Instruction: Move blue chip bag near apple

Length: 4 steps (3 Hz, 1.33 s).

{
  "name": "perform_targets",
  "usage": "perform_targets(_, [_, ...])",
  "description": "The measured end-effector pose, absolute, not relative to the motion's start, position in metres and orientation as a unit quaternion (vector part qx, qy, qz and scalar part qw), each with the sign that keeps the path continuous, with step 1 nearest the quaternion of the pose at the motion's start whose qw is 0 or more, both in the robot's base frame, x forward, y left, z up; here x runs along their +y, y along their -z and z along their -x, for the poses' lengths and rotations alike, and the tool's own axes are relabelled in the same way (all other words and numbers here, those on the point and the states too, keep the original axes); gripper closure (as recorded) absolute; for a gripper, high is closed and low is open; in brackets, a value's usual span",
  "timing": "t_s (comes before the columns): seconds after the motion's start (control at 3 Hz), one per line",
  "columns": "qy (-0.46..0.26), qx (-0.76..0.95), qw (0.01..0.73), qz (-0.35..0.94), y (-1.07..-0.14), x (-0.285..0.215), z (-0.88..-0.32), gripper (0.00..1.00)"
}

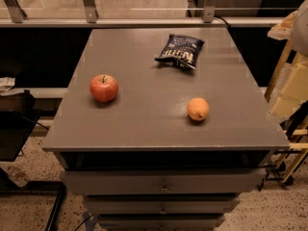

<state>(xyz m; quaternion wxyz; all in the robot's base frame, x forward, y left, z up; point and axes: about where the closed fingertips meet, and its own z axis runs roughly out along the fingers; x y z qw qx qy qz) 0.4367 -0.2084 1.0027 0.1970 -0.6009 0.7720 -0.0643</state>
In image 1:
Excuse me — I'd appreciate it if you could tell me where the blue chip bag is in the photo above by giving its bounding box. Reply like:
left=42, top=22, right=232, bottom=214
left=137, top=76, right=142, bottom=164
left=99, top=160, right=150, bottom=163
left=155, top=34, right=204, bottom=69

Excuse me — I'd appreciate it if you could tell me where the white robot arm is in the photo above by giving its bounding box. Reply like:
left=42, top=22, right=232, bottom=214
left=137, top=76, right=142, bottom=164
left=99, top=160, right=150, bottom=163
left=291, top=0, right=308, bottom=57

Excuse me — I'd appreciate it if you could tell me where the red apple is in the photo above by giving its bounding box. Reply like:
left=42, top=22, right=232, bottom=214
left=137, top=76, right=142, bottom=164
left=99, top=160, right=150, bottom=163
left=90, top=74, right=118, bottom=103

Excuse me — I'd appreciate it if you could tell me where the grey drawer cabinet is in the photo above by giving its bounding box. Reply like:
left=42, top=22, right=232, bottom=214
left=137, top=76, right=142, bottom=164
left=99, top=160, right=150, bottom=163
left=41, top=27, right=291, bottom=231

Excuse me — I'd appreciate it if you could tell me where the orange fruit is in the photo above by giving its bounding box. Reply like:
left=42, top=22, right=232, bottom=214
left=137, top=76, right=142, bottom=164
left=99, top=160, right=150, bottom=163
left=187, top=97, right=210, bottom=121

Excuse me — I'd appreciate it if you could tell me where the middle drawer with knob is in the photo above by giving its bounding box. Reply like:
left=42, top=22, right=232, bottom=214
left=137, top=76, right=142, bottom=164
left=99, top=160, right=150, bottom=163
left=84, top=196, right=240, bottom=215

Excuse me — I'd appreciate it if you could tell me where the drawer with knob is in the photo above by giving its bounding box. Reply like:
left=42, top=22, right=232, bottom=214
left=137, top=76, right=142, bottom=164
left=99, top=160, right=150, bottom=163
left=84, top=196, right=240, bottom=215
left=60, top=168, right=266, bottom=195

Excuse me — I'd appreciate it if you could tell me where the top drawer with knob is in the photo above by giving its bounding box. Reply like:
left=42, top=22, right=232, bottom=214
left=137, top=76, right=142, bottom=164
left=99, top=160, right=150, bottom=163
left=60, top=168, right=266, bottom=195

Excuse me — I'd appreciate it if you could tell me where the bottom drawer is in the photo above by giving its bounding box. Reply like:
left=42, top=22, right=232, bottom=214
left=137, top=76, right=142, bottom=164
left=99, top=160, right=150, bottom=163
left=98, top=215, right=224, bottom=229

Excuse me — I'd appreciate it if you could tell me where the black side table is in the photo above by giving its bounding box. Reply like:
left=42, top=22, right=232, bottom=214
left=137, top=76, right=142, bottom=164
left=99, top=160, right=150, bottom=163
left=0, top=90, right=41, bottom=162

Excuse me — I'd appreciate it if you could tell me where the crumpled white paper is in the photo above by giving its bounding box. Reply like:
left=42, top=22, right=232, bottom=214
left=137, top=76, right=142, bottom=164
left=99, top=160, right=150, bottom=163
left=0, top=77, right=15, bottom=92

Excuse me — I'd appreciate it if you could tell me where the black cable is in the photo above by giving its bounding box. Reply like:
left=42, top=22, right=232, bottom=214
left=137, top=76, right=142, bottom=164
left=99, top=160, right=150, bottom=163
left=214, top=14, right=233, bottom=29

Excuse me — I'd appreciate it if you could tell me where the metal railing post right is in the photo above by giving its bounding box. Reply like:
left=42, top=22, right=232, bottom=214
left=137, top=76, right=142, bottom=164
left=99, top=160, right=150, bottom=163
left=202, top=0, right=216, bottom=23

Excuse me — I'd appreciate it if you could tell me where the metal railing post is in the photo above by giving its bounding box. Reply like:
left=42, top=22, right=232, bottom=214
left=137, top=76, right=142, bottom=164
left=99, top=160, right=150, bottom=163
left=4, top=0, right=27, bottom=23
left=83, top=0, right=98, bottom=23
left=202, top=0, right=216, bottom=23

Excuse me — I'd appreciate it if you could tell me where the metal railing post middle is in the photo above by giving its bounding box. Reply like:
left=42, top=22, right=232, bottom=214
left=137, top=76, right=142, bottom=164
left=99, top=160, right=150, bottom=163
left=83, top=0, right=98, bottom=23

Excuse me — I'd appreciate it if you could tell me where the metal railing post left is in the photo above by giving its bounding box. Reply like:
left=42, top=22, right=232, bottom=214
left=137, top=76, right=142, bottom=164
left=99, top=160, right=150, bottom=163
left=4, top=0, right=27, bottom=23

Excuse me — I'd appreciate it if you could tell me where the black floor frame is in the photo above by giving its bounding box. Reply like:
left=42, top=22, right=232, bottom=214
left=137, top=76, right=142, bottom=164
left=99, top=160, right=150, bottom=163
left=0, top=169, right=66, bottom=231

